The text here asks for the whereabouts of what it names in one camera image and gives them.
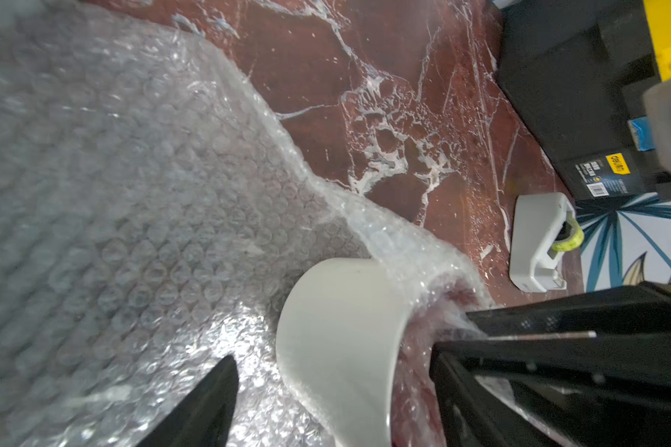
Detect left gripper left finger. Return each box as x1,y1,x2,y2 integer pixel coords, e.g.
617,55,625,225
138,355,239,447

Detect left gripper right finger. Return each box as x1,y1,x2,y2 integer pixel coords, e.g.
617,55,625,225
430,344,557,446

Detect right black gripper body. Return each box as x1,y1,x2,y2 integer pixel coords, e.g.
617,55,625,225
437,282,671,446

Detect white mug red inside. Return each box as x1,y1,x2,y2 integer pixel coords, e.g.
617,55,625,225
276,258,414,446

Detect small green white box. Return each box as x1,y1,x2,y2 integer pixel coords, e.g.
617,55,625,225
509,193,583,294

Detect yellow black toolbox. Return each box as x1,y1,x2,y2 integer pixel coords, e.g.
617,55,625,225
497,1,671,201

